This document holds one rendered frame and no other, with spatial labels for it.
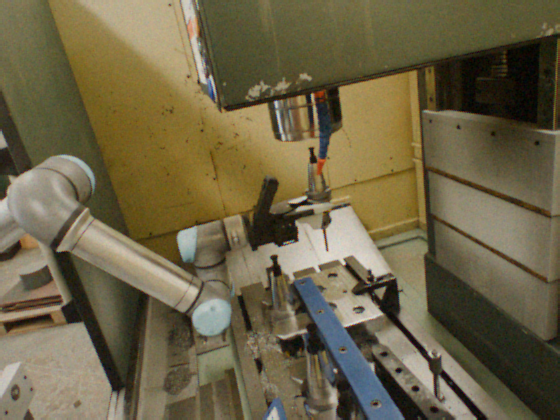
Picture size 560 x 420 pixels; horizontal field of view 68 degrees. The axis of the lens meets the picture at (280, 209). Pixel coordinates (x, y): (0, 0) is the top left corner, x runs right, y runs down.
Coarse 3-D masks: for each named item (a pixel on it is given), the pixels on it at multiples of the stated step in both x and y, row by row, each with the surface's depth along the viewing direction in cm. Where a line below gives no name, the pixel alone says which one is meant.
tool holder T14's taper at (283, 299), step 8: (272, 272) 76; (272, 280) 75; (280, 280) 75; (272, 288) 76; (280, 288) 75; (288, 288) 76; (272, 296) 77; (280, 296) 75; (288, 296) 76; (280, 304) 76; (288, 304) 76
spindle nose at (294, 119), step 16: (304, 96) 83; (336, 96) 87; (272, 112) 88; (288, 112) 85; (304, 112) 84; (336, 112) 87; (272, 128) 91; (288, 128) 86; (304, 128) 85; (336, 128) 88
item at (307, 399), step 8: (336, 376) 59; (304, 384) 59; (304, 392) 58; (304, 400) 58; (312, 400) 56; (320, 400) 56; (328, 400) 55; (336, 400) 55; (312, 408) 56; (320, 408) 55; (328, 408) 55
